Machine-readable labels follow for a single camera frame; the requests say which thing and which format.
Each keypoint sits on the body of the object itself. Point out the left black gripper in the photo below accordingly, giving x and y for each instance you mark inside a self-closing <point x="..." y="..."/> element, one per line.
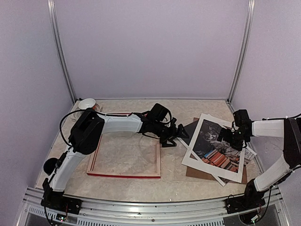
<point x="172" y="135"/>

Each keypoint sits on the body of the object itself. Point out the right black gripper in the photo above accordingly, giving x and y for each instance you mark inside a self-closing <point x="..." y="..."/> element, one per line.
<point x="238" y="146"/>

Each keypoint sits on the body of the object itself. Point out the white photo mat board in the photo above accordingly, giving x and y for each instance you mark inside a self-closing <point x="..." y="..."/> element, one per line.
<point x="207" y="154"/>

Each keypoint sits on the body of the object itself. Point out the wooden red picture frame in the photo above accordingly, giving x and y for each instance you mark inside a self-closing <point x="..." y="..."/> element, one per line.
<point x="123" y="153"/>

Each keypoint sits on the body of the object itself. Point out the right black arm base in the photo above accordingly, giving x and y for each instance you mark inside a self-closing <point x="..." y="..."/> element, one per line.
<point x="249" y="200"/>

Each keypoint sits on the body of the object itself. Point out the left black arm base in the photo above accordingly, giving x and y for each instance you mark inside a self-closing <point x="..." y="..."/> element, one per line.
<point x="57" y="200"/>

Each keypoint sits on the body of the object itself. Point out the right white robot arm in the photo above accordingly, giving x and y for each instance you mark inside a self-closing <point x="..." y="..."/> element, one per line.
<point x="276" y="136"/>

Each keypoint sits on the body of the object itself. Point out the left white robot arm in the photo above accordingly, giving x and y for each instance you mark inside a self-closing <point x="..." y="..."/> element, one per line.
<point x="87" y="131"/>

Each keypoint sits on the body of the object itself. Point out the cat and books photo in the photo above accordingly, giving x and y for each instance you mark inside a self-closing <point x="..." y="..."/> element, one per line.
<point x="190" y="128"/>

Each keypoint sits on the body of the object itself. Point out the brown cardboard backing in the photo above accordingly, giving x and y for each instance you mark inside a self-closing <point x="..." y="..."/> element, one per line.
<point x="194" y="173"/>

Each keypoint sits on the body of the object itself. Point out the orange white bowl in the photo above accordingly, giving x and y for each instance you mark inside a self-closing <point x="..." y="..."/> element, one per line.
<point x="87" y="103"/>

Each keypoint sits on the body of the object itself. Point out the grey round plate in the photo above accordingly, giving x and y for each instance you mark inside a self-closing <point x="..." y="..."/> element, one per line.
<point x="75" y="116"/>

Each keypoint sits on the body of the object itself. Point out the black cylindrical cup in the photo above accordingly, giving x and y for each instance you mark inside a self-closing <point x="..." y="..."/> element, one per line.
<point x="50" y="165"/>

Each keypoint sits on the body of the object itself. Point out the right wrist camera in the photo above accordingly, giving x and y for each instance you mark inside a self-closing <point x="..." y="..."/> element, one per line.
<point x="241" y="118"/>

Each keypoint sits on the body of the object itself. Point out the aluminium front rail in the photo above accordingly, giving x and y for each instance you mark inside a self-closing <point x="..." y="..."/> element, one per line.
<point x="97" y="212"/>

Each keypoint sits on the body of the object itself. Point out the right aluminium post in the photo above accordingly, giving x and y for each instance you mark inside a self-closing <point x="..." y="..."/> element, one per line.
<point x="243" y="50"/>

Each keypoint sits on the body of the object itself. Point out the aluminium post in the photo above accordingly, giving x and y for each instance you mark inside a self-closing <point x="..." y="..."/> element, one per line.
<point x="243" y="50"/>
<point x="59" y="49"/>

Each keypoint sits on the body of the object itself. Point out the left aluminium post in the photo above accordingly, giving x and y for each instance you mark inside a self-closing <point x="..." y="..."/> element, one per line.
<point x="59" y="49"/>

